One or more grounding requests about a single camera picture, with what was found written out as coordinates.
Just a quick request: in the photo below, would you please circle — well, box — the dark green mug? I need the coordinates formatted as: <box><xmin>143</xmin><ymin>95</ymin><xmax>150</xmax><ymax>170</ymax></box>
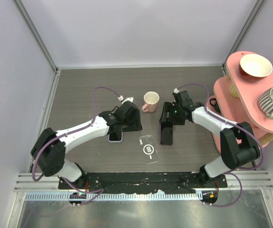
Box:
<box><xmin>209</xmin><ymin>97</ymin><xmax>221</xmax><ymax>113</ymax></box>

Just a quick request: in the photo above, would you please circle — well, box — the clear magsafe phone case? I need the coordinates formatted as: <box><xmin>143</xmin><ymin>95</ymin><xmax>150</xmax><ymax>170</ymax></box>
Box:
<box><xmin>139</xmin><ymin>135</ymin><xmax>158</xmax><ymax>164</ymax></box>

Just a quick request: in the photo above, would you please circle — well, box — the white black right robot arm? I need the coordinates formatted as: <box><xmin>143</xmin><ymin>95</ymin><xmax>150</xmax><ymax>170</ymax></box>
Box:
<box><xmin>159</xmin><ymin>91</ymin><xmax>261</xmax><ymax>188</ymax></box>

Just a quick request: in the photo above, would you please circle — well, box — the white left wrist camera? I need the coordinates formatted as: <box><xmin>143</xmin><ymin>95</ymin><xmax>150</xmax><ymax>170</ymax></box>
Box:
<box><xmin>118</xmin><ymin>95</ymin><xmax>134</xmax><ymax>104</ymax></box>

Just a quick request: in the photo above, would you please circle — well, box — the purple phone black screen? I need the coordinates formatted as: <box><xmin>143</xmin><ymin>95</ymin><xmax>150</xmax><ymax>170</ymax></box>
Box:
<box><xmin>159</xmin><ymin>122</ymin><xmax>173</xmax><ymax>145</ymax></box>

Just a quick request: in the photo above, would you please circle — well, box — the pink tiered wooden shelf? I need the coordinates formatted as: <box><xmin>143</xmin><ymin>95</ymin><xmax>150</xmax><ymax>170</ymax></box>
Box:
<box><xmin>213</xmin><ymin>51</ymin><xmax>273</xmax><ymax>147</ymax></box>

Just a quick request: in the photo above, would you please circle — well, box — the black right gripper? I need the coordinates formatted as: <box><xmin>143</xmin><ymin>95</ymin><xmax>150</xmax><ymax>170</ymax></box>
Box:
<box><xmin>160</xmin><ymin>102</ymin><xmax>186</xmax><ymax>126</ymax></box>

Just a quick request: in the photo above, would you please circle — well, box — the lilac phone case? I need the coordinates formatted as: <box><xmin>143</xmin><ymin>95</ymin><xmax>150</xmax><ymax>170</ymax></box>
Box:
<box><xmin>108</xmin><ymin>133</ymin><xmax>124</xmax><ymax>143</ymax></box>

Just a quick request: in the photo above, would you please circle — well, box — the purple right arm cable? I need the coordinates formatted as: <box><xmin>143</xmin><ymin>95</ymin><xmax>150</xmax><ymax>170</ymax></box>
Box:
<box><xmin>176</xmin><ymin>83</ymin><xmax>267</xmax><ymax>208</ymax></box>

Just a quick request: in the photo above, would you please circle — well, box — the white bowl brown outside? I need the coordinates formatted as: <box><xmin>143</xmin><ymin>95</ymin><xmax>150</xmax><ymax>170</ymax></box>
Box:
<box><xmin>239</xmin><ymin>54</ymin><xmax>273</xmax><ymax>82</ymax></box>

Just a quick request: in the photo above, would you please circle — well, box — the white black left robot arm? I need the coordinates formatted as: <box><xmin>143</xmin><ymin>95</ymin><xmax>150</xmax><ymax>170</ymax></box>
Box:
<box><xmin>30</xmin><ymin>97</ymin><xmax>142</xmax><ymax>190</ymax></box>

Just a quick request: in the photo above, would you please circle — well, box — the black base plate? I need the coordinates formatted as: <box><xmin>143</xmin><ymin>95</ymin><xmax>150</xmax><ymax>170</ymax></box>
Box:
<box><xmin>58</xmin><ymin>171</ymin><xmax>228</xmax><ymax>194</ymax></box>

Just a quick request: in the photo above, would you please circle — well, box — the pink mug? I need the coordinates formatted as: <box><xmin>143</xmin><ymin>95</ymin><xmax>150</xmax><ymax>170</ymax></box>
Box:
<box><xmin>142</xmin><ymin>91</ymin><xmax>160</xmax><ymax>113</ymax></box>

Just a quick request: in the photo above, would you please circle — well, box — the white slotted cable duct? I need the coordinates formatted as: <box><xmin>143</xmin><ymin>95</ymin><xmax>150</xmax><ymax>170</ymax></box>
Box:
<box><xmin>25</xmin><ymin>190</ymin><xmax>203</xmax><ymax>201</ymax></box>

